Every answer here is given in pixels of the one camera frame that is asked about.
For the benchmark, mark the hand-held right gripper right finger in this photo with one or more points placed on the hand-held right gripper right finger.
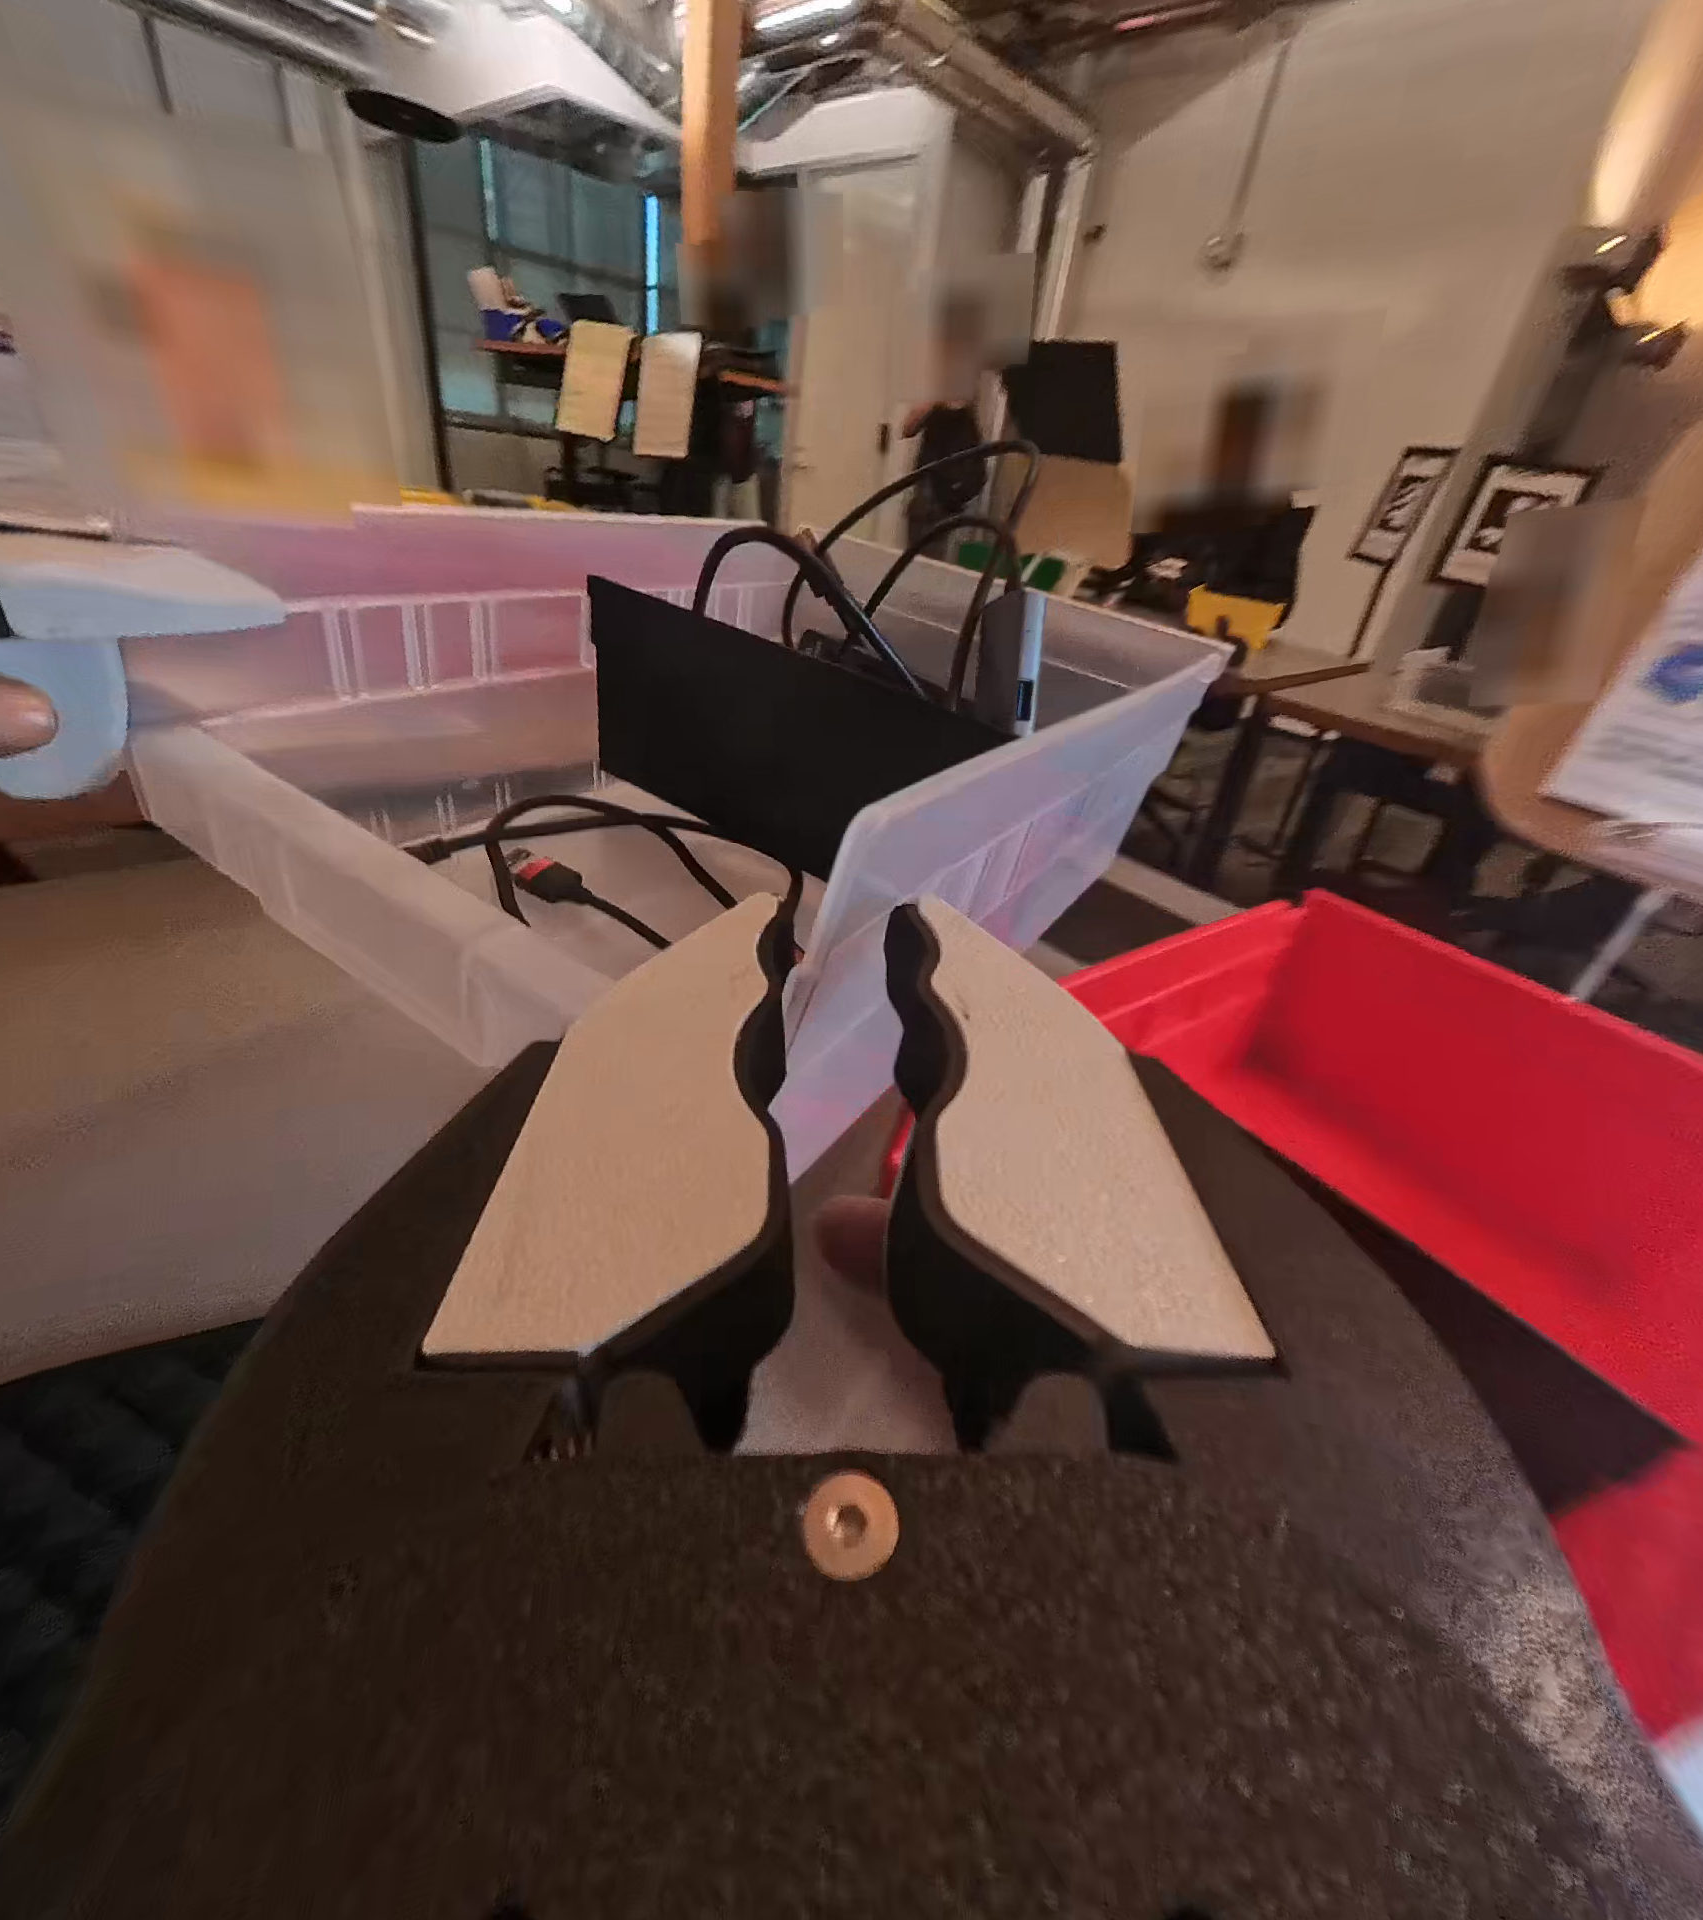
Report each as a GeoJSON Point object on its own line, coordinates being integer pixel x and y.
{"type": "Point", "coordinates": [1075, 1184]}

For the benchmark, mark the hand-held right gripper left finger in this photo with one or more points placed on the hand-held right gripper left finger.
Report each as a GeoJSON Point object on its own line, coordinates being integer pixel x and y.
{"type": "Point", "coordinates": [625, 1184]}

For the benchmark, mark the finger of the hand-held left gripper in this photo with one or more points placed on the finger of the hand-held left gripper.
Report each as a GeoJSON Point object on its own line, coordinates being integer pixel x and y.
{"type": "Point", "coordinates": [146, 593]}

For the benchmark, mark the clear plastic bin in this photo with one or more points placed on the clear plastic bin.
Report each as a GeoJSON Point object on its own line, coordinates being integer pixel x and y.
{"type": "Point", "coordinates": [385, 915]}

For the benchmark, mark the red plastic bin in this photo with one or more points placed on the red plastic bin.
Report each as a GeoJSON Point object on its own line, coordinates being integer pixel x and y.
{"type": "Point", "coordinates": [1465, 1124]}

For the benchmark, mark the black USB hub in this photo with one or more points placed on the black USB hub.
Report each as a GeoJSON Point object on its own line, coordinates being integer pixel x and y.
{"type": "Point", "coordinates": [761, 734]}

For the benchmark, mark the grey slim USB hub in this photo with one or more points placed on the grey slim USB hub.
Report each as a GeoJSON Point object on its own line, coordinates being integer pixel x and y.
{"type": "Point", "coordinates": [1007, 660]}

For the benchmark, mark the pale board on easel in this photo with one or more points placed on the pale board on easel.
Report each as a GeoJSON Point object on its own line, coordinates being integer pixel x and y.
{"type": "Point", "coordinates": [595, 382]}
{"type": "Point", "coordinates": [667, 392]}

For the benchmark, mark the wooden office table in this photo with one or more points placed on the wooden office table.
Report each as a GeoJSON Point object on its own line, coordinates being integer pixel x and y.
{"type": "Point", "coordinates": [1331, 704]}

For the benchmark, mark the yellow bin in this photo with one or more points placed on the yellow bin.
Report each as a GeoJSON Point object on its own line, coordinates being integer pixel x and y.
{"type": "Point", "coordinates": [1219, 613]}

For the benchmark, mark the instruction sheet on stand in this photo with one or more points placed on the instruction sheet on stand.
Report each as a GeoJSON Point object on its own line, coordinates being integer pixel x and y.
{"type": "Point", "coordinates": [1525, 780]}

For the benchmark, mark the green bin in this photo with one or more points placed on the green bin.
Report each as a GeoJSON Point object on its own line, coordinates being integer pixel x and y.
{"type": "Point", "coordinates": [1049, 573]}

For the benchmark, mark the black padded chair armrest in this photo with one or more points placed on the black padded chair armrest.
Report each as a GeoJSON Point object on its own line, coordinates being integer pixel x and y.
{"type": "Point", "coordinates": [26, 1620]}

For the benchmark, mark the white door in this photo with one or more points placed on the white door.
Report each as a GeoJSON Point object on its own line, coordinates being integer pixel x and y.
{"type": "Point", "coordinates": [865, 374]}

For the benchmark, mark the framed black-white picture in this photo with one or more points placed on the framed black-white picture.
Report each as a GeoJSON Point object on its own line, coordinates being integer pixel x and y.
{"type": "Point", "coordinates": [1405, 507]}
{"type": "Point", "coordinates": [1519, 522]}

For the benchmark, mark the tan and black chair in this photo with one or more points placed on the tan and black chair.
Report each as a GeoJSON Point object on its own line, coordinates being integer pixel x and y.
{"type": "Point", "coordinates": [1067, 398]}

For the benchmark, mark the printed instruction sheet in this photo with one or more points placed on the printed instruction sheet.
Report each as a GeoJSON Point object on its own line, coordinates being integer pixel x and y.
{"type": "Point", "coordinates": [1691, 674]}

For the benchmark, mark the wooden ceiling post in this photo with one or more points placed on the wooden ceiling post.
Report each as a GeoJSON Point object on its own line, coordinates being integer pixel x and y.
{"type": "Point", "coordinates": [711, 121]}

